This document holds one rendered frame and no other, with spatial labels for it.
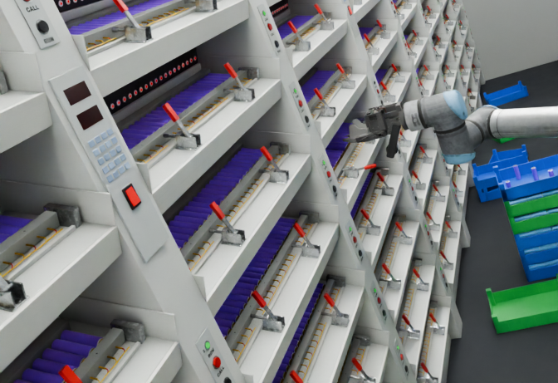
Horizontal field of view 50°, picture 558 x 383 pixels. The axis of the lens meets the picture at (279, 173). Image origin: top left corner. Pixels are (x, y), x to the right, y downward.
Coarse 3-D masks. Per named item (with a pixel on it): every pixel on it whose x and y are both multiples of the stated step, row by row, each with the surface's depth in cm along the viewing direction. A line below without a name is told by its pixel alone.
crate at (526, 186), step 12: (552, 156) 252; (528, 168) 256; (540, 168) 255; (552, 168) 253; (504, 180) 259; (516, 180) 255; (528, 180) 251; (540, 180) 237; (552, 180) 236; (504, 192) 242; (516, 192) 241; (528, 192) 240; (540, 192) 239
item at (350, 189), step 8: (352, 112) 213; (360, 112) 212; (344, 120) 215; (360, 120) 211; (384, 136) 213; (368, 144) 197; (376, 144) 197; (360, 152) 192; (368, 152) 191; (376, 152) 198; (352, 160) 186; (360, 160) 186; (368, 160) 185; (360, 176) 176; (344, 184) 171; (352, 184) 171; (360, 184) 176; (344, 192) 159; (352, 192) 167; (352, 200) 166; (352, 208) 168
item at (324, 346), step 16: (336, 272) 159; (352, 272) 157; (320, 288) 155; (336, 288) 158; (352, 288) 157; (320, 304) 148; (336, 304) 151; (352, 304) 151; (304, 320) 144; (320, 320) 145; (336, 320) 144; (352, 320) 146; (304, 336) 138; (320, 336) 140; (336, 336) 141; (288, 352) 134; (304, 352) 134; (320, 352) 136; (336, 352) 136; (288, 368) 130; (304, 368) 132; (320, 368) 132; (336, 368) 132
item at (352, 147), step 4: (364, 120) 210; (352, 144) 192; (356, 144) 193; (348, 148) 189; (352, 148) 189; (360, 148) 192; (348, 152) 186; (352, 152) 188; (344, 156) 183; (348, 156) 183; (352, 156) 186; (356, 156) 186; (340, 160) 181; (344, 160) 181; (348, 160) 183; (340, 164) 178; (344, 164) 178; (348, 164) 181; (352, 164) 181; (336, 168) 176; (340, 168) 176; (344, 168) 179; (336, 172) 174; (340, 172) 175; (336, 176) 171; (340, 176) 174; (344, 180) 172
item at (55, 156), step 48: (0, 0) 72; (48, 0) 79; (0, 48) 75; (48, 48) 77; (48, 96) 75; (48, 144) 79; (96, 288) 88; (144, 288) 85; (192, 288) 92; (192, 336) 90
